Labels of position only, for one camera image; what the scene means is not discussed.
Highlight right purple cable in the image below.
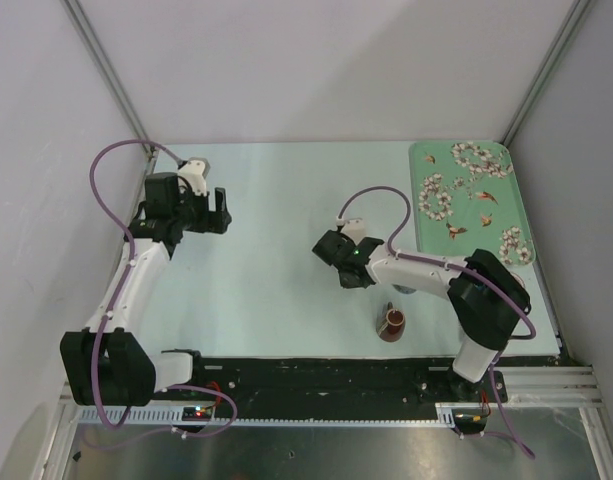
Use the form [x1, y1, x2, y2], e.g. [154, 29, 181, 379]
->
[338, 185, 537, 460]

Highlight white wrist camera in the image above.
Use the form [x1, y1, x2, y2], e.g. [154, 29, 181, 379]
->
[336, 217, 366, 244]
[178, 157, 210, 196]

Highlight aluminium frame post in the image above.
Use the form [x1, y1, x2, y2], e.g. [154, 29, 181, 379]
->
[499, 0, 596, 148]
[60, 0, 155, 161]

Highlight grey mug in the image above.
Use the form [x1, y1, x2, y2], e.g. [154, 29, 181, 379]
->
[393, 285, 416, 295]

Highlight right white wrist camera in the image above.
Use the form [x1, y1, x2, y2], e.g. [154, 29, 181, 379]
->
[336, 217, 366, 244]

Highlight green floral tray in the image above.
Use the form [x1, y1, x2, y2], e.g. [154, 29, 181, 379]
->
[408, 140, 535, 267]

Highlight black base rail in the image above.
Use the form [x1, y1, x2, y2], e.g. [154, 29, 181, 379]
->
[155, 358, 508, 419]

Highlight aluminium base profile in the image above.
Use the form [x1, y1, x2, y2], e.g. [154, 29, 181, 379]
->
[500, 367, 602, 404]

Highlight right aluminium frame post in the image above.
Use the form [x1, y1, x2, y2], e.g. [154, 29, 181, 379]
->
[499, 0, 596, 148]

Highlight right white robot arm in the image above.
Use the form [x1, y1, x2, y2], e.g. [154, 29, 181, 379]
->
[312, 230, 532, 401]

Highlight dark red mug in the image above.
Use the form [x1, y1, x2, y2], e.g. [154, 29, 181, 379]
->
[376, 302, 406, 343]

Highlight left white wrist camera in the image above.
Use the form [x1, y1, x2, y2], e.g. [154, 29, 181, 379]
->
[178, 157, 210, 196]

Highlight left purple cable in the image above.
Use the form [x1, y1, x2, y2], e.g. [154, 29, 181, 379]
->
[80, 140, 237, 449]

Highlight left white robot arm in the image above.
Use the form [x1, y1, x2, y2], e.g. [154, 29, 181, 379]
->
[60, 158, 232, 407]

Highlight purple cable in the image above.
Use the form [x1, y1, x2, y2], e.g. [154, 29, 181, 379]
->
[338, 185, 537, 460]
[80, 140, 237, 449]

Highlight slotted cable duct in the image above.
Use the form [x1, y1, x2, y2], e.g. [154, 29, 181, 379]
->
[78, 402, 457, 426]

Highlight left aluminium frame post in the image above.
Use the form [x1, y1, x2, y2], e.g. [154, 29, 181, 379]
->
[60, 0, 155, 161]

